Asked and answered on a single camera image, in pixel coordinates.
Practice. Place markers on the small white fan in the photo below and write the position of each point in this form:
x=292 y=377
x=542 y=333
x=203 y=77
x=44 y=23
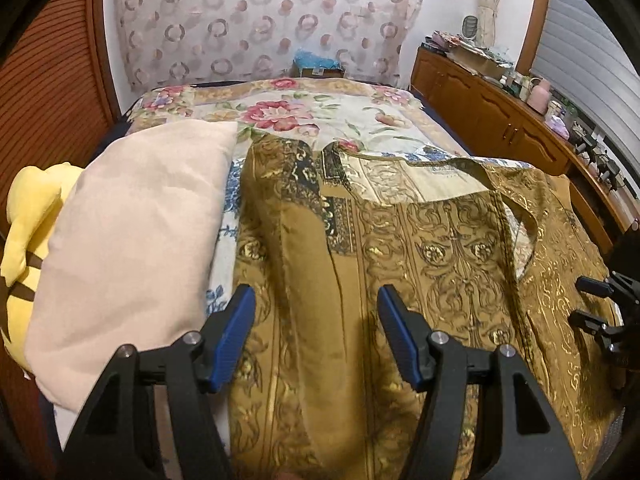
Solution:
x=470 y=29

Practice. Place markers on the gold patterned garment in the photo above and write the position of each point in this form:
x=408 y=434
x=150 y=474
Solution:
x=450 y=260

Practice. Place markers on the group of small jars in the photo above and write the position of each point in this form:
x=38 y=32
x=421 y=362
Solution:
x=519 y=87

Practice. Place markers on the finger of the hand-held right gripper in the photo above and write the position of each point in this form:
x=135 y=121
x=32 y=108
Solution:
x=595 y=286
x=587 y=321

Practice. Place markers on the circle patterned sheer curtain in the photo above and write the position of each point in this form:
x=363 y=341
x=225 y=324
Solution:
x=260 y=15

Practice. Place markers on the red floral bedspread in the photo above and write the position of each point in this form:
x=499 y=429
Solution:
x=320 y=110

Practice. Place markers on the cream tied curtain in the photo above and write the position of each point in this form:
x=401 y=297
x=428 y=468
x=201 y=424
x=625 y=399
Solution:
x=489 y=5

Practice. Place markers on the blue floral bed sheet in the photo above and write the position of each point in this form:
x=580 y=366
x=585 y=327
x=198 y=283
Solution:
x=231 y=220

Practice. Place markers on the wooden slatted wardrobe door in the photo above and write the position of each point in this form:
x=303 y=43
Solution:
x=55 y=100

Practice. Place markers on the yellow plush toy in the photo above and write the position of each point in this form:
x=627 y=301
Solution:
x=35 y=220

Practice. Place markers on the wooden window frame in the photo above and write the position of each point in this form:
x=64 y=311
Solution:
x=535 y=15

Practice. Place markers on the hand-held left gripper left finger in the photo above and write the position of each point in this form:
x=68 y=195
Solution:
x=235 y=330

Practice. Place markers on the wooden cabinet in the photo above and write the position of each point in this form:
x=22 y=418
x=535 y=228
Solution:
x=490 y=110

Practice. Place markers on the black gadget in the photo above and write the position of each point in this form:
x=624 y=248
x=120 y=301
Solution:
x=585 y=141
x=610 y=172

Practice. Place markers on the purple soft item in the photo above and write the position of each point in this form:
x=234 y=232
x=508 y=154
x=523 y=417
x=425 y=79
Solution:
x=557 y=127

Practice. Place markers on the open cardboard box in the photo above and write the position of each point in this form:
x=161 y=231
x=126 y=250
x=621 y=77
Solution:
x=480 y=62

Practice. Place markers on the pink pillow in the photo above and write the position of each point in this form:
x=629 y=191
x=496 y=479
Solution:
x=130 y=240

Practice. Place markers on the pink jug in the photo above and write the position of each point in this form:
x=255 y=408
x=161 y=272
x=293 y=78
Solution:
x=540 y=97

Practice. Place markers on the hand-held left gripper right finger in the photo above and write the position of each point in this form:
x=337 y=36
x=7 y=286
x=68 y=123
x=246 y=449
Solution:
x=397 y=332

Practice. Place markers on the blue crumpled cloth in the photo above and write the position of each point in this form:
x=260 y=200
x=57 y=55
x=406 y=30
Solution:
x=315 y=59

